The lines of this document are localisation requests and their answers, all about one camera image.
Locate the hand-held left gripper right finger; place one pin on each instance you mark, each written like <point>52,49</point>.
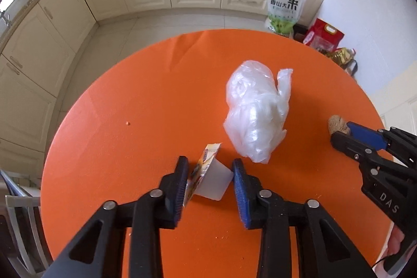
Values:
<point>239,193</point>

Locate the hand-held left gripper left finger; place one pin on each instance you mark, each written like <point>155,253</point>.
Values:
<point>180,186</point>

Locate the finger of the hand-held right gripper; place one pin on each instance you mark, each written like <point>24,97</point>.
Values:
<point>366,134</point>
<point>348,144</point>

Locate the white green rice bag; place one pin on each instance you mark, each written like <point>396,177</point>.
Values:
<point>286,4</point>

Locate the yellow cooking oil bottle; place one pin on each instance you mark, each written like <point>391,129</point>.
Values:
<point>342,56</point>

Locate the white plastic bag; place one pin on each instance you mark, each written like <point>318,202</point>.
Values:
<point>257,115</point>

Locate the white jelly cup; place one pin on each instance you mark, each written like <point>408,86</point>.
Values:
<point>213,180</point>

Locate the white panel door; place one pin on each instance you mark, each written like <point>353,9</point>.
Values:
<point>397,95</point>

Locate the person's right hand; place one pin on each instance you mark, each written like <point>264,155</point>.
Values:
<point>397,240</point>

